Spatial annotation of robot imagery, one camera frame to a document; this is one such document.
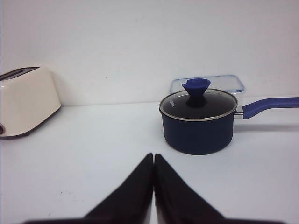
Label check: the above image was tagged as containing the glass pot lid blue knob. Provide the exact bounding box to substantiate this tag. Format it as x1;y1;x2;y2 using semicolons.
159;78;238;121

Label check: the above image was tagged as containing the clear container with blue rim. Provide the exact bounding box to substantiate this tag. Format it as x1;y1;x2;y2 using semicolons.
170;75;245;105

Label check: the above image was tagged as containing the dark blue saucepan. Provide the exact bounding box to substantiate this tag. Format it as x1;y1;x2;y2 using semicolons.
160;97;299;155

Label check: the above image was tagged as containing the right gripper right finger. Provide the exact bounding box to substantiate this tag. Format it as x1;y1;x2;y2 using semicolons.
154;154;281;224

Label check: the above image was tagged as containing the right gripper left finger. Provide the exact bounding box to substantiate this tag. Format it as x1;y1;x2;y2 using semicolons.
25;154;154;224

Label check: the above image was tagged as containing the cream two-slot toaster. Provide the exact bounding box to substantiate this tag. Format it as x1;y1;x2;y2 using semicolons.
0;67;61;140

